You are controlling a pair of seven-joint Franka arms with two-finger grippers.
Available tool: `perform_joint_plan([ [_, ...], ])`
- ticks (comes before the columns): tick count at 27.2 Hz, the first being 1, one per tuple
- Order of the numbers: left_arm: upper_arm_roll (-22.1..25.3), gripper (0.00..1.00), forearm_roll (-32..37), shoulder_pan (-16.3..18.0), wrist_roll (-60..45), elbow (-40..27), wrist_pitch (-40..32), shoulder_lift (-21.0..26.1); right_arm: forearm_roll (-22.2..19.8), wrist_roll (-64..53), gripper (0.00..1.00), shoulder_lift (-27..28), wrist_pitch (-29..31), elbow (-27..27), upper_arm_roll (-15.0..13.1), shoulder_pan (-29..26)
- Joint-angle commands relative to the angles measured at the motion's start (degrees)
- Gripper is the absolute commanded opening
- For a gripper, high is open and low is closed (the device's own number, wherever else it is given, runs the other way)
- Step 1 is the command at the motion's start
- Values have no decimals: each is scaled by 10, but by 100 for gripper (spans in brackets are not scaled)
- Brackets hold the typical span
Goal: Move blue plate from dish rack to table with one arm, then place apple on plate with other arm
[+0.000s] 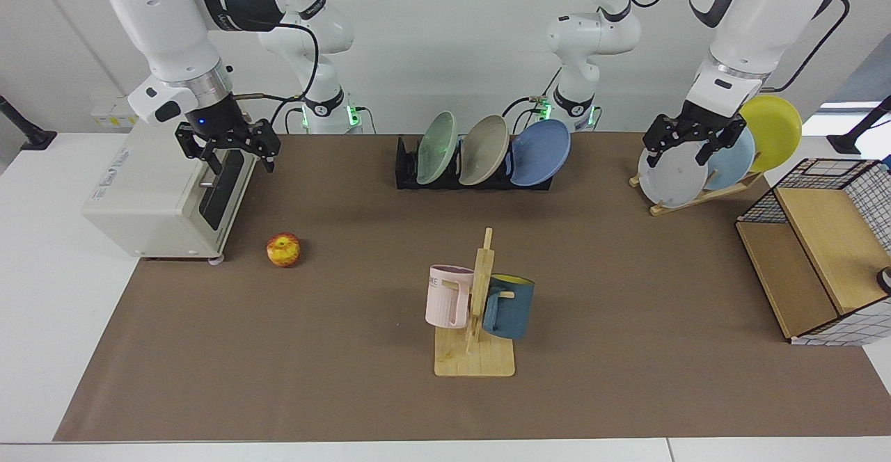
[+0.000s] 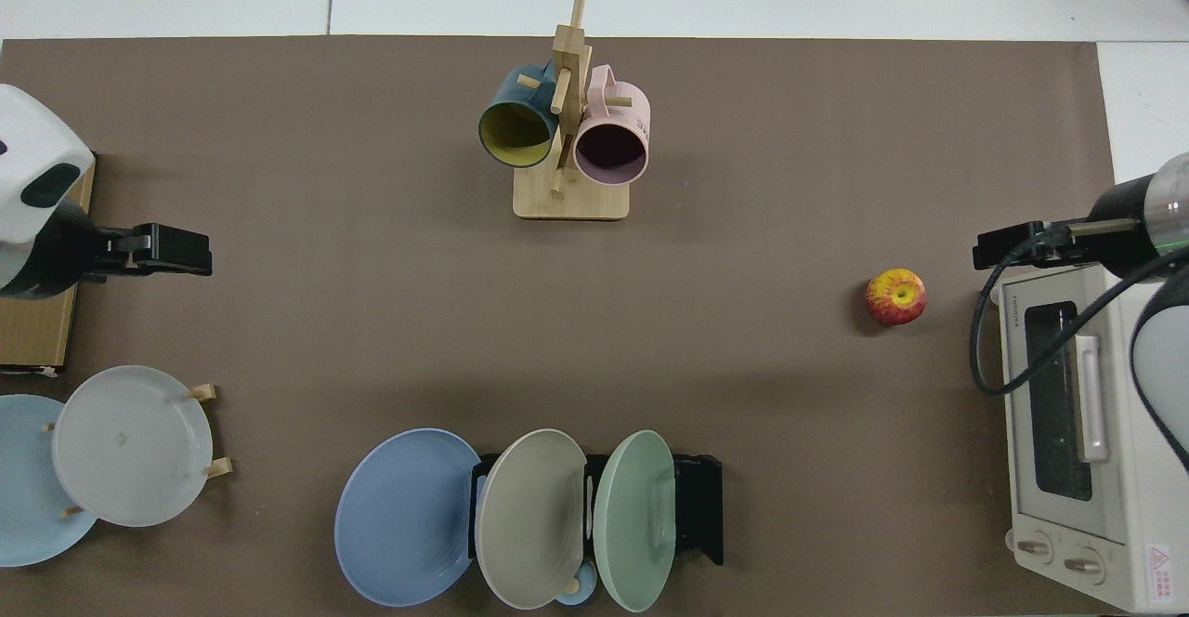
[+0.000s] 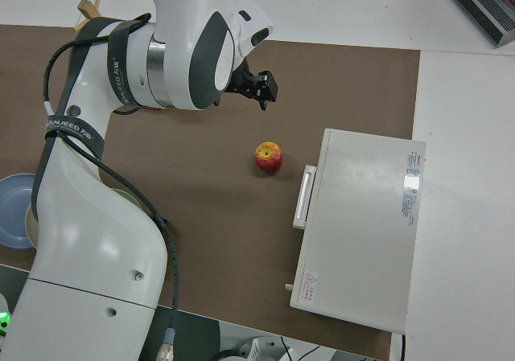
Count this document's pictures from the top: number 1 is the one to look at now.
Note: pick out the black dish rack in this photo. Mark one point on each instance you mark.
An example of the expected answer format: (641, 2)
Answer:
(405, 170)

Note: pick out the pale toaster oven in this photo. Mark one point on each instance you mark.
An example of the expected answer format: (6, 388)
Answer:
(153, 197)

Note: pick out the wooden plate rack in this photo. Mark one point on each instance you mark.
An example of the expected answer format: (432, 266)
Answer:
(686, 202)

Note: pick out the brown table cloth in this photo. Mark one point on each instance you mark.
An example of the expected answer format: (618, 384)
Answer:
(348, 351)

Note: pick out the grey plate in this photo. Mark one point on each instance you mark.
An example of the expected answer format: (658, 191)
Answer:
(672, 180)

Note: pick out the red yellow apple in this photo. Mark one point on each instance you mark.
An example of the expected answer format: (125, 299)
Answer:
(284, 250)

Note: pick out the white wall socket box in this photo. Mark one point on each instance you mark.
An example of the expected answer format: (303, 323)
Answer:
(108, 117)

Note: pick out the dark blue cup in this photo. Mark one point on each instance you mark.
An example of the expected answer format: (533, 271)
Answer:
(515, 309)

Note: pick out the wooden cup stand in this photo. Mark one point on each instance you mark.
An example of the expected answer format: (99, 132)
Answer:
(480, 361)

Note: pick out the pink cup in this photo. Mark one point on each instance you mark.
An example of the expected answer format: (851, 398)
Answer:
(444, 302)

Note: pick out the small black white round thing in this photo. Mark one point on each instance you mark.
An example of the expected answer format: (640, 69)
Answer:
(885, 281)

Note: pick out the yellow plate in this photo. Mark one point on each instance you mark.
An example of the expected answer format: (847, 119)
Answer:
(773, 131)

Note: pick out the beige plate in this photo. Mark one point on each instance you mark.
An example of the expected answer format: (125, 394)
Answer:
(484, 149)

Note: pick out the light blue plate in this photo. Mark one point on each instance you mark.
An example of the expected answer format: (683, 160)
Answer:
(734, 163)

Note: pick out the pale green plate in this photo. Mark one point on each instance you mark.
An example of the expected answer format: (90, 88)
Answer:
(435, 149)

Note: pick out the black clamp stand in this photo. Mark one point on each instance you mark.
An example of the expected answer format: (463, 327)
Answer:
(35, 138)
(846, 143)

